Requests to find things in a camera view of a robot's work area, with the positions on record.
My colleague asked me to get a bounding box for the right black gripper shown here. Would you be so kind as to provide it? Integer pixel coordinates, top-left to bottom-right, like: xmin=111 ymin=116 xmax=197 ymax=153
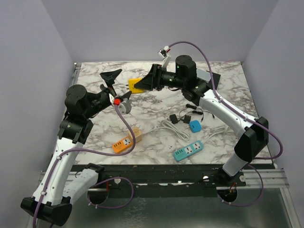
xmin=135 ymin=64 xmax=185 ymax=92

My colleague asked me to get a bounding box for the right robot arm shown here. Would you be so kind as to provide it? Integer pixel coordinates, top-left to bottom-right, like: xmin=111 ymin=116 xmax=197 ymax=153
xmin=134 ymin=55 xmax=269 ymax=186

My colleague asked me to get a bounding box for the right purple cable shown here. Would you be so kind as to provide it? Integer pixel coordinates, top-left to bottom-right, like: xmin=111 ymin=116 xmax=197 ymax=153
xmin=167 ymin=41 xmax=285 ymax=209

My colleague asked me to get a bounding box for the orange power strip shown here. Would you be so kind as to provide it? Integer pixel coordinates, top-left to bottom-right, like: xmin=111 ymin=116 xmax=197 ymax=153
xmin=112 ymin=136 xmax=133 ymax=153

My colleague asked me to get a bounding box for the black power adapter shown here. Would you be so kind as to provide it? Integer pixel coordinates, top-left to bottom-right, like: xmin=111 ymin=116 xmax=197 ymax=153
xmin=169 ymin=114 xmax=179 ymax=124

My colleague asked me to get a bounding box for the aluminium frame rail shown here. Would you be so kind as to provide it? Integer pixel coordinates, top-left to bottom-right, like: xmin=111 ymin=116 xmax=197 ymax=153
xmin=37 ymin=169 xmax=289 ymax=191

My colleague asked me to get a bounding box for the white orange-strip cable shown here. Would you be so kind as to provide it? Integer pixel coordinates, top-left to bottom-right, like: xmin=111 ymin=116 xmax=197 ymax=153
xmin=141 ymin=120 xmax=190 ymax=141

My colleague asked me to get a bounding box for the blue flat charger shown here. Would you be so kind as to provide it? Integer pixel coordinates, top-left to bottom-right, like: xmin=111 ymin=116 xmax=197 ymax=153
xmin=189 ymin=120 xmax=202 ymax=133

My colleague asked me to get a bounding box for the grey rectangular box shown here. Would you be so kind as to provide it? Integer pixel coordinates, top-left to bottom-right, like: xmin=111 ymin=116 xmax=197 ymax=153
xmin=197 ymin=68 xmax=211 ymax=82

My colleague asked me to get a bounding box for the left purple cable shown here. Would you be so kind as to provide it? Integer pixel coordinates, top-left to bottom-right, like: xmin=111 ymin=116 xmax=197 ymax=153
xmin=32 ymin=104 xmax=137 ymax=228

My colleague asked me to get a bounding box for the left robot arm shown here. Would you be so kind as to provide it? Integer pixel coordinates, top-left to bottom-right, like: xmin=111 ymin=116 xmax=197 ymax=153
xmin=20 ymin=69 xmax=131 ymax=228

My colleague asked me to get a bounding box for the beige cube socket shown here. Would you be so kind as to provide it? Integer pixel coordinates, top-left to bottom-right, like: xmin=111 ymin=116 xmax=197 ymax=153
xmin=128 ymin=126 xmax=143 ymax=143

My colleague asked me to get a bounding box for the black mat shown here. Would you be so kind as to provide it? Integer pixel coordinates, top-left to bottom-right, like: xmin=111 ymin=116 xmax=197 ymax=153
xmin=207 ymin=71 xmax=221 ymax=90

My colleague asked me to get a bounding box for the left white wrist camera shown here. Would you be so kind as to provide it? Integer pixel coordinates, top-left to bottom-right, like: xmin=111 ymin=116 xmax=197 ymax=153
xmin=114 ymin=98 xmax=132 ymax=114

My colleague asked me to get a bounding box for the black plug adapter with cable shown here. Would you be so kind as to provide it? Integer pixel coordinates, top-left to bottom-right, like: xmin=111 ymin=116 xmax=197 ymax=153
xmin=178 ymin=104 xmax=215 ymax=124

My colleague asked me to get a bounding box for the yellow cube socket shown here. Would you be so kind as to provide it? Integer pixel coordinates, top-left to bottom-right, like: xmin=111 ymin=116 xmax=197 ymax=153
xmin=127 ymin=77 xmax=146 ymax=94

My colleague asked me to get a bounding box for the teal power strip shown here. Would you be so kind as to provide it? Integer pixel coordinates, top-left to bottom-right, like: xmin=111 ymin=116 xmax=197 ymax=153
xmin=172 ymin=140 xmax=204 ymax=162

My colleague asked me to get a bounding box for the white teal-strip cable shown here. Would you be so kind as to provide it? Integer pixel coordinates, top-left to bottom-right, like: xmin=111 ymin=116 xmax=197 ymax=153
xmin=203 ymin=124 xmax=235 ymax=144

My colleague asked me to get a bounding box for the purple cable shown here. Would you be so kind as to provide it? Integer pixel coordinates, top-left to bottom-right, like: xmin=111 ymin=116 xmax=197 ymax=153
xmin=32 ymin=104 xmax=137 ymax=228
xmin=167 ymin=41 xmax=285 ymax=209

